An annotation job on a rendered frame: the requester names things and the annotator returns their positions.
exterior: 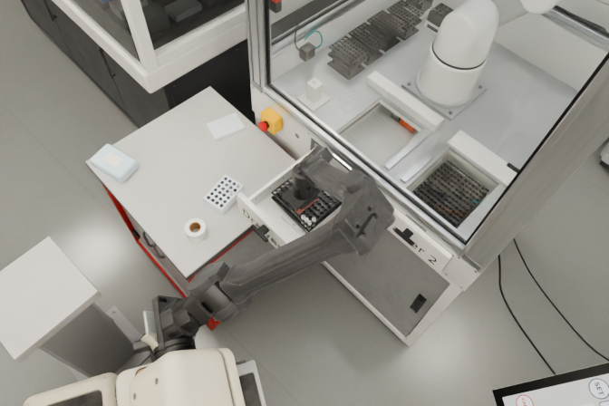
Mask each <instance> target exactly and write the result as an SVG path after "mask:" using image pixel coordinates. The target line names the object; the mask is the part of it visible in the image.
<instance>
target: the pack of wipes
mask: <svg viewBox="0 0 609 406"><path fill-rule="evenodd" d="M90 162H91V164H92V165H93V166H94V167H95V168H96V169H99V170H100V171H102V172H103V173H105V174H107V175H108V176H110V177H112V178H113V179H116V180H117V181H119V182H120V183H123V182H124V181H125V180H126V179H127V178H128V177H129V176H130V175H131V174H132V173H133V172H134V171H135V170H136V169H137V168H138V167H139V163H138V161H137V160H135V159H134V158H132V157H131V156H129V155H127V154H126V153H124V152H122V151H120V150H118V149H116V148H115V147H113V146H112V145H110V144H106V145H105V146H103V147H102V148H101V149H100V150H99V151H98V152H97V153H96V154H95V155H93V156H92V157H91V158H90Z"/></svg>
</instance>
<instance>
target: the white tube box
mask: <svg viewBox="0 0 609 406"><path fill-rule="evenodd" d="M237 183H239V182H237V181H236V180H234V179H232V178H230V177H229V176H227V175H226V174H225V175H224V176H223V177H222V179H221V180H220V181H219V182H218V183H217V184H216V185H215V186H214V187H213V188H212V189H211V190H210V191H209V193H208V194H207V195H206V196H205V197H204V198H203V201H204V204H205V205H207V206H208V207H210V208H212V209H214V210H215V211H217V213H219V214H221V215H222V216H223V215H224V214H225V213H226V212H227V211H228V210H229V208H230V207H231V206H232V205H233V204H234V203H235V201H236V200H237V194H238V193H240V192H242V193H243V192H244V191H245V190H244V185H242V184H241V183H239V184H240V188H237ZM230 191H233V193H234V195H233V196H230V193H229V192H230Z"/></svg>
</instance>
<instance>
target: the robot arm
mask: <svg viewBox="0 0 609 406"><path fill-rule="evenodd" d="M333 157H334V156H333V155H332V153H331V152H330V151H329V150H328V149H327V148H326V147H322V146H316V147H315V148H314V149H313V150H312V151H311V152H310V153H309V155H307V156H305V157H304V158H303V159H302V160H301V161H300V163H297V164H295V165H294V167H293V186H292V187H291V188H290V189H289V190H288V191H287V192H285V193H284V194H283V199H284V200H285V201H287V202H288V203H289V204H291V205H292V206H293V209H294V210H295V212H296V213H297V214H298V215H300V214H301V213H302V212H303V211H304V210H305V208H309V207H310V206H311V205H312V204H313V203H314V202H315V201H316V200H317V199H319V195H318V193H320V192H322V190H325V191H326V192H328V193H329V194H331V195H332V196H334V197H335V198H337V199H338V200H340V201H341V202H343V203H342V205H341V208H340V210H339V213H337V214H336V216H335V217H333V218H332V219H331V220H330V221H328V222H327V223H325V224H324V225H322V226H320V227H319V228H317V229H315V230H313V231H311V232H309V233H307V234H305V235H303V236H301V237H299V238H297V239H295V240H293V241H291V242H289V243H287V244H285V245H283V246H281V247H279V248H277V249H275V250H273V251H271V252H269V253H267V254H265V255H263V256H261V257H259V258H257V259H255V260H253V261H251V262H248V263H246V264H243V265H240V266H232V267H229V266H228V265H227V264H226V263H225V262H224V261H222V262H220V263H218V264H215V263H212V264H209V265H208V266H206V267H204V268H203V269H202V270H200V271H199V272H198V273H197V274H196V275H195V276H194V277H193V279H192V280H191V281H190V283H189V284H188V290H189V291H190V295H189V297H185V298H178V297H172V296H165V295H158V296H156V297H154V298H153V299H152V300H151V302H152V309H153V312H154V317H155V324H156V330H157V339H158V346H159V351H160V352H161V351H164V350H166V349H167V348H166V347H165V342H167V341H170V340H174V339H179V338H193V336H195V335H196V333H197V332H198V330H199V327H201V326H202V325H204V324H206V323H208V320H209V319H211V318H212V316H213V317H214V318H215V319H216V320H218V321H219V322H220V323H221V324H223V323H226V322H228V321H229V320H231V319H232V318H233V317H235V316H236V315H237V314H238V313H239V312H240V311H242V310H244V309H246V308H248V307H249V306H250V304H251V303H252V301H253V298H254V293H256V292H258V291H260V290H262V289H264V288H267V287H269V286H271V285H273V284H276V283H278V282H280V281H282V280H284V279H287V278H288V277H290V276H294V275H296V274H298V273H300V272H302V271H305V270H306V269H308V268H310V267H312V266H316V265H318V264H320V263H323V262H324V261H326V260H328V259H331V258H333V257H336V256H341V255H345V254H352V253H355V252H358V253H359V255H360V256H361V255H364V254H366V253H368V252H370V251H371V250H372V248H373V247H374V245H375V244H376V242H377V240H378V239H379V237H380V235H381V234H382V231H383V230H384V229H387V228H388V227H390V226H391V225H392V224H393V223H394V221H395V216H394V215H393V212H394V207H393V206H392V204H391V203H390V201H389V200H388V199H387V198H386V197H385V196H384V194H383V193H382V191H381V190H380V189H379V188H378V186H377V185H376V184H375V182H374V181H373V180H372V178H371V177H369V176H368V177H365V176H364V175H363V174H362V173H361V172H359V171H356V170H354V169H352V170H351V171H349V172H348V173H347V172H345V171H343V170H341V169H338V168H336V167H334V166H332V165H331V164H330V163H329V162H330V161H331V160H332V159H333Z"/></svg>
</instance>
